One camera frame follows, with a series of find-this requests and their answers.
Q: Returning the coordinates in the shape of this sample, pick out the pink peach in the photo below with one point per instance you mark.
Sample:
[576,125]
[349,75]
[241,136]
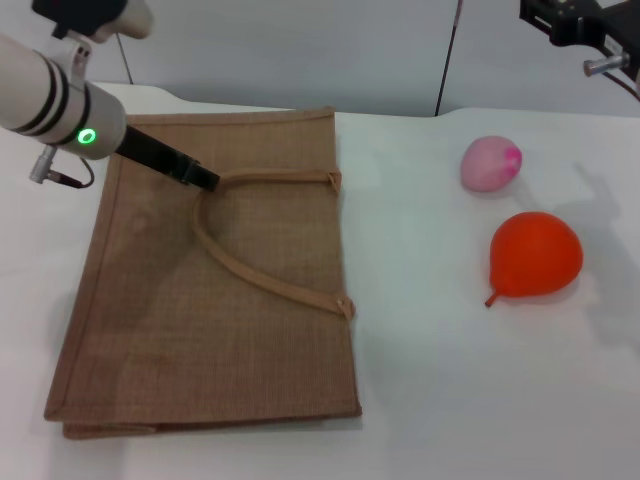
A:
[487,165]

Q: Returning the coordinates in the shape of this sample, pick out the thin dark wall strip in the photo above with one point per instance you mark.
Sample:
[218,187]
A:
[125,57]
[446,60]

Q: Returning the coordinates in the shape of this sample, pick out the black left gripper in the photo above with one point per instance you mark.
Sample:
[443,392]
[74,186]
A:
[150,152]

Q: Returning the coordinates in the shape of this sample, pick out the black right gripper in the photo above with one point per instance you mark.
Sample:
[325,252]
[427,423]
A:
[580,27]

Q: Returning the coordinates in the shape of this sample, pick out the brown jute handbag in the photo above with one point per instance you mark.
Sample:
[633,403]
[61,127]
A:
[225,300]

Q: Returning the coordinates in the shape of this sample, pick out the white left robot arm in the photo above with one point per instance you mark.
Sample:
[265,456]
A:
[30,90]

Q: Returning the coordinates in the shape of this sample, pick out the orange fruit with stem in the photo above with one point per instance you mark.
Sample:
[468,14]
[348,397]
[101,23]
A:
[537,255]

